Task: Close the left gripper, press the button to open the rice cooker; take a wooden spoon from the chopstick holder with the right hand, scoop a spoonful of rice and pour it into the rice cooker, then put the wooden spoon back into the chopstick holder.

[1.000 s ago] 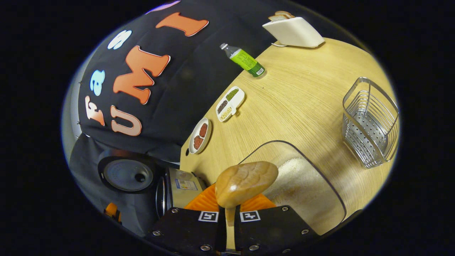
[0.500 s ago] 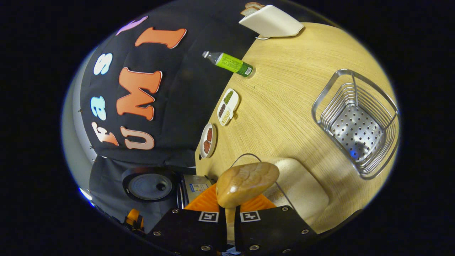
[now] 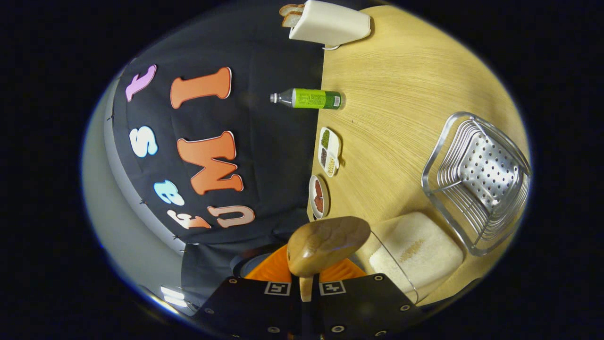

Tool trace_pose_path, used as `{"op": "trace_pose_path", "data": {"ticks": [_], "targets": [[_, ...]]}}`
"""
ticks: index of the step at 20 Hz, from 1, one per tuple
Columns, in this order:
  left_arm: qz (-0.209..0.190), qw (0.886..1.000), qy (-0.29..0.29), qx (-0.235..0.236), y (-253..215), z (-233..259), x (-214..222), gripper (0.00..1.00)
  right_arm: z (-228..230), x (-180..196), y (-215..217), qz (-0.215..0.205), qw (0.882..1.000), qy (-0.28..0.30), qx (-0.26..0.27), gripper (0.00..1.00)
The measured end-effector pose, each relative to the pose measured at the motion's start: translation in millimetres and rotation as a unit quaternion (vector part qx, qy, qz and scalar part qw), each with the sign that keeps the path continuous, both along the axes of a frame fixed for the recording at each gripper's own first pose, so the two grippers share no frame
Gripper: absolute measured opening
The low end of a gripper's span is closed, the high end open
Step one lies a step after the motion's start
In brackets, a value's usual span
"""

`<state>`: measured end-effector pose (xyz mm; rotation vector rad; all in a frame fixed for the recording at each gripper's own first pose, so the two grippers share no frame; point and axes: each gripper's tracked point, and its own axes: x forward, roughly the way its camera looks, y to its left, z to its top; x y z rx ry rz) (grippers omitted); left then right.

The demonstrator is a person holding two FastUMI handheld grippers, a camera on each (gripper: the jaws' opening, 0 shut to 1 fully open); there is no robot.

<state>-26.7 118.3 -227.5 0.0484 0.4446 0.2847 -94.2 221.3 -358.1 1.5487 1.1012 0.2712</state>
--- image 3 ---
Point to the red meat slice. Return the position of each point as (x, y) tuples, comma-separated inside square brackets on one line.
[(318, 189), (319, 204)]

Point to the white divided dish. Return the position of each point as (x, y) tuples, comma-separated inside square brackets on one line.
[(329, 151)]

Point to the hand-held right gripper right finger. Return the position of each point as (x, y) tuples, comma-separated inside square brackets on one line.
[(368, 307)]

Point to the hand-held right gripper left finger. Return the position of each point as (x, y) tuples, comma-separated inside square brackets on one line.
[(245, 307)]

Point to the round white plate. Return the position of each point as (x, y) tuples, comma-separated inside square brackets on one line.
[(312, 196)]

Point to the wooden spoon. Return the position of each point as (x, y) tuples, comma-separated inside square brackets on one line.
[(325, 243)]

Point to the green label drink bottle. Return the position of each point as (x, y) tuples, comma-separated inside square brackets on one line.
[(314, 98)]

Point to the clear box of rice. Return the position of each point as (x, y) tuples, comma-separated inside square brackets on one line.
[(424, 250)]

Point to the white toaster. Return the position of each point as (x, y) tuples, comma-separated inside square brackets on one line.
[(330, 23)]

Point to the black backdrop cloth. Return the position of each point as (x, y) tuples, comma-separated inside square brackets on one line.
[(264, 156)]

